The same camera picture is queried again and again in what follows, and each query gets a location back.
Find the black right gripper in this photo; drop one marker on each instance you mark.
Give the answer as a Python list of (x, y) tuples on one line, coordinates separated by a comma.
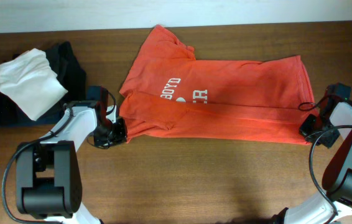
[(308, 127)]

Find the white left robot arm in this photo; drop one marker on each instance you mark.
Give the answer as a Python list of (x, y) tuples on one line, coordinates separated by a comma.
[(48, 182)]

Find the orange printed t-shirt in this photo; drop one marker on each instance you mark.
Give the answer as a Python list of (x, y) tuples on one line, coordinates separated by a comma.
[(168, 93)]

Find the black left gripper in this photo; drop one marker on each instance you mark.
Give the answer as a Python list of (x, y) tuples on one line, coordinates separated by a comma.
[(119, 131)]

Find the white folded cloth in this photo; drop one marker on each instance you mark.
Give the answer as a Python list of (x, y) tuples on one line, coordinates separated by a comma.
[(30, 83)]

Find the black folded garment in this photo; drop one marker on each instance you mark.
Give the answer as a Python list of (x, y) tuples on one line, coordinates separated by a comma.
[(69, 74)]

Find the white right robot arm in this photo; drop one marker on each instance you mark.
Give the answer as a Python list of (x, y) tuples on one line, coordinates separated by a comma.
[(333, 199)]

